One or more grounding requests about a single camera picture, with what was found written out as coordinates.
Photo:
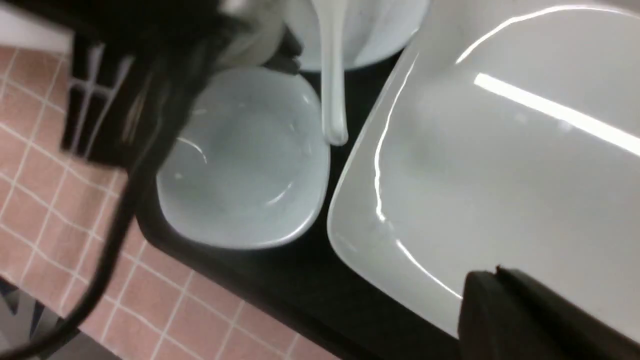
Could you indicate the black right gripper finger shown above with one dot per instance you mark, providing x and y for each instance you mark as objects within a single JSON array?
[{"x": 509, "y": 315}]

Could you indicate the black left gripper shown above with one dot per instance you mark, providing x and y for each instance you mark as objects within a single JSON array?
[{"x": 137, "y": 66}]

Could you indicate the small white bowl front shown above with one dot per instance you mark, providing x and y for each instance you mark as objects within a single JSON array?
[{"x": 250, "y": 169}]

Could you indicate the large white square rice plate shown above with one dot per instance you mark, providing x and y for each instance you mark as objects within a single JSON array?
[{"x": 507, "y": 134}]

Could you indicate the white ceramic soup spoon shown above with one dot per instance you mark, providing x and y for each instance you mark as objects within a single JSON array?
[{"x": 331, "y": 15}]

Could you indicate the black serving tray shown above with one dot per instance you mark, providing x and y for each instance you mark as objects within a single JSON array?
[{"x": 305, "y": 286}]

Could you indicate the pink checkered tablecloth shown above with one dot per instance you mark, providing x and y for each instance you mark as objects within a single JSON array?
[{"x": 54, "y": 214}]

